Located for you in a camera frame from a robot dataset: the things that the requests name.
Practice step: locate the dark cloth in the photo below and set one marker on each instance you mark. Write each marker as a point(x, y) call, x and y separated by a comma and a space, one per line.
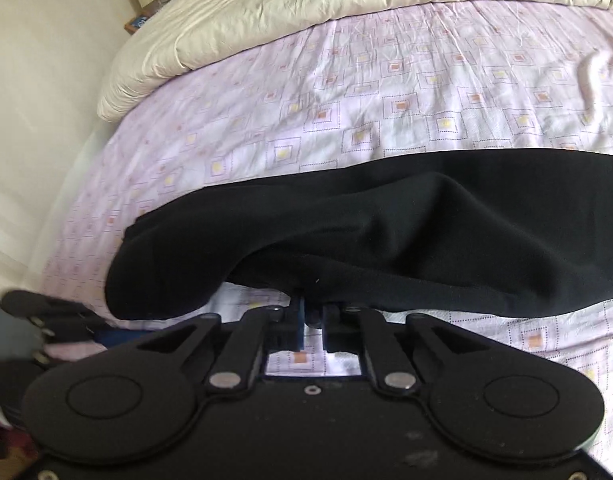
point(11, 380)

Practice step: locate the wooden nightstand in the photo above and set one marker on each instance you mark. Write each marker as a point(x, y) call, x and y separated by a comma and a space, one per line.
point(141, 14)

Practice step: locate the small blue box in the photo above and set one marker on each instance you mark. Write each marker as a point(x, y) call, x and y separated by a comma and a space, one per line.
point(138, 23)

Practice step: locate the black pants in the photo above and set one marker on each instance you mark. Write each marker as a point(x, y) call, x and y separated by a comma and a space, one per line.
point(386, 220)

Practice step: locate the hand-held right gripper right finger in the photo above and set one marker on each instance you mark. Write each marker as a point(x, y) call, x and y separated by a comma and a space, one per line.
point(330, 332)

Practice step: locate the white duvet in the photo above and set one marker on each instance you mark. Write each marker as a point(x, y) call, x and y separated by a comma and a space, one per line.
point(286, 5)

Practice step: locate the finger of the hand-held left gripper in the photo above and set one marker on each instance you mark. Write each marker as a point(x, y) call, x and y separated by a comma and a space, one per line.
point(66, 359)
point(31, 302)

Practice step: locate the bed with patterned sheet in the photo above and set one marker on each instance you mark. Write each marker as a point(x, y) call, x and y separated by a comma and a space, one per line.
point(336, 110)

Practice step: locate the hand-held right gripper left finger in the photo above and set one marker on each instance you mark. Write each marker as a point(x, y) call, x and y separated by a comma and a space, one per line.
point(299, 327)

